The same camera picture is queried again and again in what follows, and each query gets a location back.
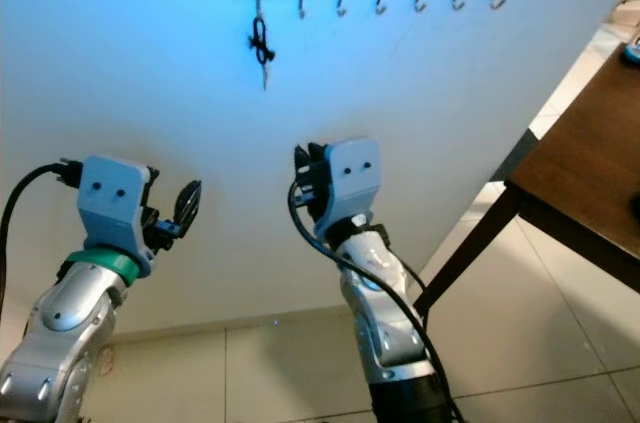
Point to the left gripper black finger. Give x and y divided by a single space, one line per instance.
189 205

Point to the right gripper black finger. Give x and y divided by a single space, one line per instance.
318 155
301 163

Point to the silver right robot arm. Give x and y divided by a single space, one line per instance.
370 298

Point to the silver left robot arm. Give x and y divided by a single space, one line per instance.
72 308

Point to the dark brown wooden table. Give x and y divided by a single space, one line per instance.
580 163

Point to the small blue object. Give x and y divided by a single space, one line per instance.
633 53

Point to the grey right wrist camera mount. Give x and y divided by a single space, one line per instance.
352 178

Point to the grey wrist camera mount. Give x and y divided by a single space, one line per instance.
352 178
112 201

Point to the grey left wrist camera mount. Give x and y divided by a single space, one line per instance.
112 201

